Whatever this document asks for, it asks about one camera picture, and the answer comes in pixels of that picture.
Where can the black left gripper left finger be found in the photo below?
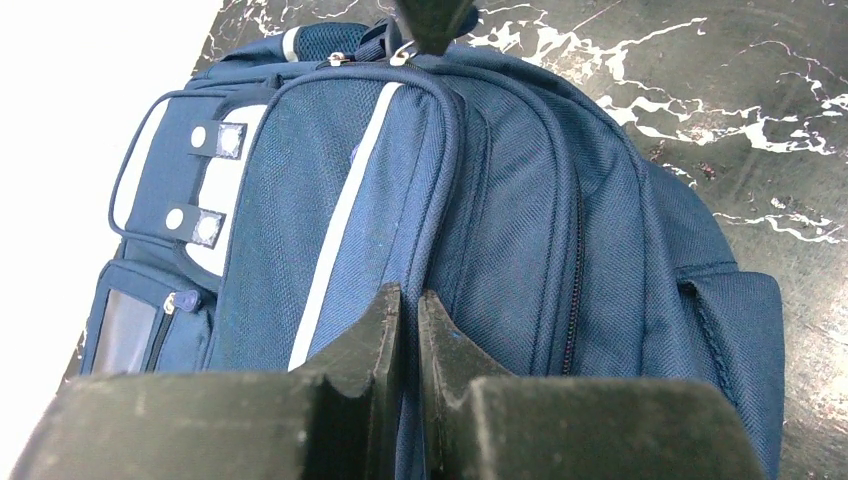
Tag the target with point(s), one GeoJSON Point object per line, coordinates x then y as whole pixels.
{"type": "Point", "coordinates": [334, 417]}

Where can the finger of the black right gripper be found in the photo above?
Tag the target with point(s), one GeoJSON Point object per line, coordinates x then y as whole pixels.
{"type": "Point", "coordinates": [435, 24]}

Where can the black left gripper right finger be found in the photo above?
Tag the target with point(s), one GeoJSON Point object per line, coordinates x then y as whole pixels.
{"type": "Point", "coordinates": [483, 422]}

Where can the navy blue student backpack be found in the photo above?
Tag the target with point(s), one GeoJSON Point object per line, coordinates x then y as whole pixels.
{"type": "Point", "coordinates": [263, 205]}

